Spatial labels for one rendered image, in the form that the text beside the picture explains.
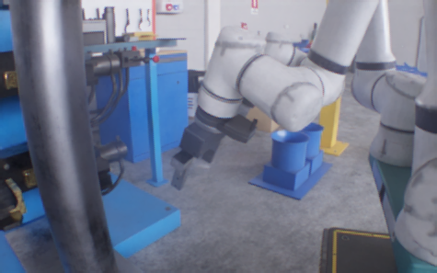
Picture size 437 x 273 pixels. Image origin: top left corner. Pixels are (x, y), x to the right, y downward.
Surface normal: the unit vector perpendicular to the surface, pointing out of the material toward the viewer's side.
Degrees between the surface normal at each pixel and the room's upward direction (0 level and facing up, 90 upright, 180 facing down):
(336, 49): 99
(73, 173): 90
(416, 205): 97
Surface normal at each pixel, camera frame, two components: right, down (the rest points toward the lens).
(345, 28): -0.33, 0.45
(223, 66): -0.69, 0.24
